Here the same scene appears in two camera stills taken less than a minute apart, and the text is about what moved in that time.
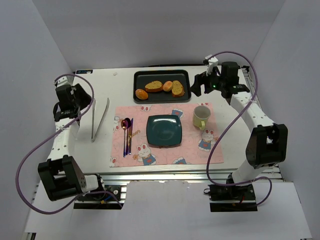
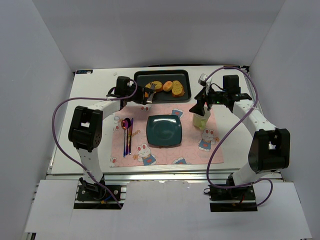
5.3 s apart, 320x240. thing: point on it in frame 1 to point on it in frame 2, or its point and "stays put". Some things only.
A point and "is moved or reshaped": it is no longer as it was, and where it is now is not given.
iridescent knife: (130, 136) stays put
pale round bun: (167, 86) stays put
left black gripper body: (81, 96) to (144, 95)
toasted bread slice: (154, 86) stays put
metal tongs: (93, 137) is moved or reshaped
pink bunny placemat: (129, 146) stays put
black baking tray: (141, 78) stays put
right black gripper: (202, 81) to (203, 99)
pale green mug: (201, 113) stays put
